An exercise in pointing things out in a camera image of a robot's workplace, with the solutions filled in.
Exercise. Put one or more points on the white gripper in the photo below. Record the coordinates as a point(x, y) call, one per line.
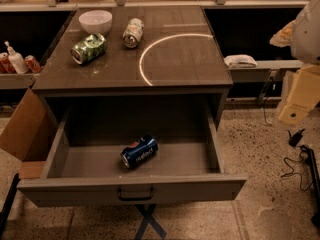
point(307, 37)

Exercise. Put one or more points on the blue pepsi can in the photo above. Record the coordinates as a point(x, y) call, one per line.
point(139, 151)

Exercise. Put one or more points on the grey counter cabinet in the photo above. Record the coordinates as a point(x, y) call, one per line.
point(176, 63)

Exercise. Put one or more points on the pale green soda can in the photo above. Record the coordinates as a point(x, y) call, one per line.
point(133, 33)

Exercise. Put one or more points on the crushed green soda can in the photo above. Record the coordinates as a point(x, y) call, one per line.
point(88, 48)

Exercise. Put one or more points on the red soda can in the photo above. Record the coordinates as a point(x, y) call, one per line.
point(33, 64)

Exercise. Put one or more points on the grey open drawer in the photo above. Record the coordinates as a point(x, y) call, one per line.
point(84, 166)

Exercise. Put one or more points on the red can at edge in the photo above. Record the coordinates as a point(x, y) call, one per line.
point(5, 64)

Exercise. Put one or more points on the folded white cloth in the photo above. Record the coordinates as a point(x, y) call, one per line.
point(240, 61)

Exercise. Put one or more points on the black power strip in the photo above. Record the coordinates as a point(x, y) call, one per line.
point(311, 161)

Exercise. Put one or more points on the white bowl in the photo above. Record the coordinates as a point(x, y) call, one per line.
point(96, 21)

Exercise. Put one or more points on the brown cardboard box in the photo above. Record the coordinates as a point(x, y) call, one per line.
point(30, 132)

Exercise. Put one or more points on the white pump bottle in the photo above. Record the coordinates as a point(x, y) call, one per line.
point(16, 59)

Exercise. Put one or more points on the black power adapter with cable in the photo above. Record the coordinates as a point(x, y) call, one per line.
point(293, 142)

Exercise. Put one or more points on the black drawer handle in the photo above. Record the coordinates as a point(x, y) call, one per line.
point(135, 196)

